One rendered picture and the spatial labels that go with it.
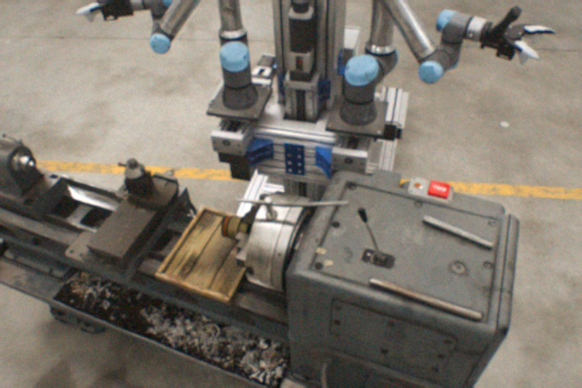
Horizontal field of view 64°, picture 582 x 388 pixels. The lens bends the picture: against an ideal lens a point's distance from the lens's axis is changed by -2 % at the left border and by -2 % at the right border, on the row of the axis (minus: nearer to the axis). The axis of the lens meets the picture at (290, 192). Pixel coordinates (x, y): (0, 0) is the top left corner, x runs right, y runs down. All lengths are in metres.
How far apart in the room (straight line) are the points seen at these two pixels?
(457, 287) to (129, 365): 1.84
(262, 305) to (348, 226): 0.48
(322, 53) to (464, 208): 0.86
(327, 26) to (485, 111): 2.40
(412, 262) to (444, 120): 2.67
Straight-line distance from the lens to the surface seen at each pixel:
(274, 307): 1.69
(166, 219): 1.96
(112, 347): 2.78
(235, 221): 1.60
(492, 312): 1.32
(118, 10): 2.02
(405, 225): 1.42
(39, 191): 2.24
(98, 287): 2.29
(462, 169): 3.53
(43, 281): 2.45
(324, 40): 1.94
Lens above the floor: 2.33
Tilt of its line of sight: 46 degrees down
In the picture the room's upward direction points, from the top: 3 degrees counter-clockwise
